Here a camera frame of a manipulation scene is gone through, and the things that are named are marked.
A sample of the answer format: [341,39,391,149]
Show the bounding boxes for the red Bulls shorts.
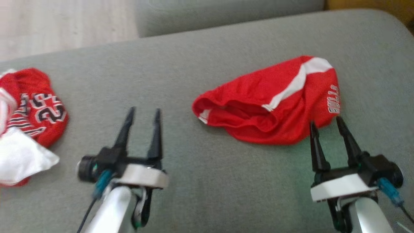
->
[192,56,341,145]

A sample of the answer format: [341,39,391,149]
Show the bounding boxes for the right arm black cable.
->
[378,177,414,224]

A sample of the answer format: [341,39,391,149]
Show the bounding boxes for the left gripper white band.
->
[97,107,169,190]

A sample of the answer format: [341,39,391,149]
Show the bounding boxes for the red number 23 jersey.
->
[0,67,69,187]

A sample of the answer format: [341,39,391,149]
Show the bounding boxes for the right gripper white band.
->
[310,116,378,203]

